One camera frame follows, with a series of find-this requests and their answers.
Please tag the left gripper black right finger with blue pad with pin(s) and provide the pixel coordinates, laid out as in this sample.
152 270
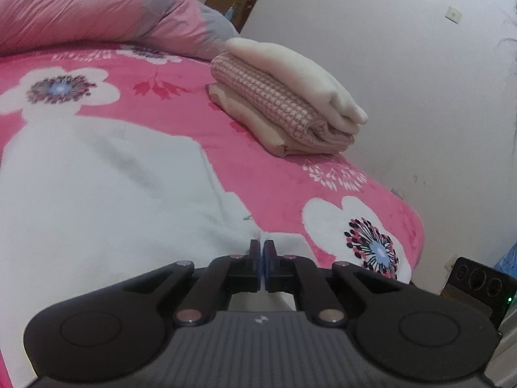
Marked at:
328 297

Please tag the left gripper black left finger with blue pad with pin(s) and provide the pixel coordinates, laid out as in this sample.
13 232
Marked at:
191 296

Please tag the white garment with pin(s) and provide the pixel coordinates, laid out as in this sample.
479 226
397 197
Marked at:
89 202

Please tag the pink floral bed blanket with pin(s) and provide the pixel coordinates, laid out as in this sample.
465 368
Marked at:
342 213

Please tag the beige folded cloth bottom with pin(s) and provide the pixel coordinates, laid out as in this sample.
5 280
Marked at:
274 139

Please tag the pink checked folded cloth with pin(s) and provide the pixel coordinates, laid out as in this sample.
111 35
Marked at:
277 103

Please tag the black device with dials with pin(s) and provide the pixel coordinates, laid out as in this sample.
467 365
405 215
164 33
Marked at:
482 287

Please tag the cream folded fleece cloth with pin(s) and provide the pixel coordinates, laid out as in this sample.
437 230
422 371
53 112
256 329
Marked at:
305 78

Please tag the pink grey rolled quilt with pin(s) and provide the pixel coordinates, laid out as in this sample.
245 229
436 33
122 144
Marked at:
184 27

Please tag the wall switch plate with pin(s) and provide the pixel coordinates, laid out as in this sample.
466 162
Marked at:
453 15

